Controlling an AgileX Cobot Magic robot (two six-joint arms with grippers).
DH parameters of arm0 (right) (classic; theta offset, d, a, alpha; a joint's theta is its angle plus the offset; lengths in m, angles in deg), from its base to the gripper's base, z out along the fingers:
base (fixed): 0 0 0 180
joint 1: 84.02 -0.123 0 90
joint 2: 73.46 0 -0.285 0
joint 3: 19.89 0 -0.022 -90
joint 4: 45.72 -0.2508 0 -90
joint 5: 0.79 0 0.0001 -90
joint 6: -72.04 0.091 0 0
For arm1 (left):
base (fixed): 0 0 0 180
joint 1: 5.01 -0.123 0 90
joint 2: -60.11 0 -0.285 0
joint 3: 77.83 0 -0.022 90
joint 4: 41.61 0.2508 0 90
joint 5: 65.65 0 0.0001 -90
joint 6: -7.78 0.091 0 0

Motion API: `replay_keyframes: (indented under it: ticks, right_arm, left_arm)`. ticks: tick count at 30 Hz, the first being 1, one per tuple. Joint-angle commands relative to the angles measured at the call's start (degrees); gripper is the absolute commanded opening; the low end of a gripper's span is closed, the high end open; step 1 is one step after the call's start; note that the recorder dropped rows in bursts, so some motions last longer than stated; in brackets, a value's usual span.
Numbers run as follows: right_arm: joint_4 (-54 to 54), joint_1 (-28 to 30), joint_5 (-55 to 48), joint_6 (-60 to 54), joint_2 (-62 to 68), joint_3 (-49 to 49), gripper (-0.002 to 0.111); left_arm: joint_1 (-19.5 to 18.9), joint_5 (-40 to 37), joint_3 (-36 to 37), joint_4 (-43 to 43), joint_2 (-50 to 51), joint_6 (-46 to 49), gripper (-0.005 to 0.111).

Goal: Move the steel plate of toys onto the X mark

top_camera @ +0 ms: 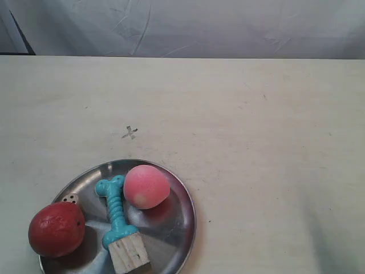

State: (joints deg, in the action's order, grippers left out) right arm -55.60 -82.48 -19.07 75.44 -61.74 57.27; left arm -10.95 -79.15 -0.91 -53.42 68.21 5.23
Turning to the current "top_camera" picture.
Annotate round silver metal plate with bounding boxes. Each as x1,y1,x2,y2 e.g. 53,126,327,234
39,159,197,273

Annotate pink toy peach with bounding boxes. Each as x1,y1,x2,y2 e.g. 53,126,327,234
123,165,170,209

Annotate turquoise toy bone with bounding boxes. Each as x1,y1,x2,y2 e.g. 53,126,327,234
95,175,139,251

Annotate white backdrop cloth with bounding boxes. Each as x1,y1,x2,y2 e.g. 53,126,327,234
1,1,364,59

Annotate small tan dice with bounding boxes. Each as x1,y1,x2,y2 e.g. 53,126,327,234
61,194,80,205

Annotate light wooden block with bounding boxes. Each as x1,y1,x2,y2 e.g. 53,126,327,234
108,232,153,274

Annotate red toy apple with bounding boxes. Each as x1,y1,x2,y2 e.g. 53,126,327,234
28,202,85,258

